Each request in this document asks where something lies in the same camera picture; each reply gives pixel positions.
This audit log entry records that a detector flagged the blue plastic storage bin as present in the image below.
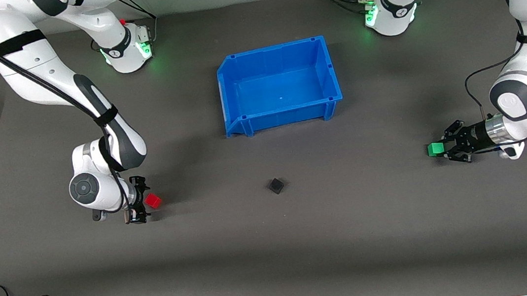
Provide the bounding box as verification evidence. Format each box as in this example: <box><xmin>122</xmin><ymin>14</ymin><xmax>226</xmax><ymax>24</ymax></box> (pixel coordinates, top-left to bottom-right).
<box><xmin>213</xmin><ymin>34</ymin><xmax>346</xmax><ymax>140</ymax></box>

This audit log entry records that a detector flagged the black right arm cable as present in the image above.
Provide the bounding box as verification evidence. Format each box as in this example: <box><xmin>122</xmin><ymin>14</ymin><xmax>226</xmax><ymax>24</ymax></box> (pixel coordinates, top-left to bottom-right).
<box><xmin>0</xmin><ymin>0</ymin><xmax>131</xmax><ymax>233</ymax></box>

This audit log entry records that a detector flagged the small black cube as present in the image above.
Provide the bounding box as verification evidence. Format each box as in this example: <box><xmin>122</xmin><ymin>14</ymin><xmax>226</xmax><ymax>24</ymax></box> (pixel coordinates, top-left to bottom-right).
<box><xmin>268</xmin><ymin>177</ymin><xmax>286</xmax><ymax>195</ymax></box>

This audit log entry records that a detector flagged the small red cube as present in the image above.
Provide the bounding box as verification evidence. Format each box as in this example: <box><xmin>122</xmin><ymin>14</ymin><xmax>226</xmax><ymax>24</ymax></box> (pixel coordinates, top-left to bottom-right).
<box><xmin>144</xmin><ymin>192</ymin><xmax>164</xmax><ymax>211</ymax></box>

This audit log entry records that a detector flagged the black right base cable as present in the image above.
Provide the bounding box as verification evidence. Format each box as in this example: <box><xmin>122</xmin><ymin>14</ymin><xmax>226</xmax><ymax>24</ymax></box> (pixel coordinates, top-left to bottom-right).
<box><xmin>112</xmin><ymin>0</ymin><xmax>161</xmax><ymax>49</ymax></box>

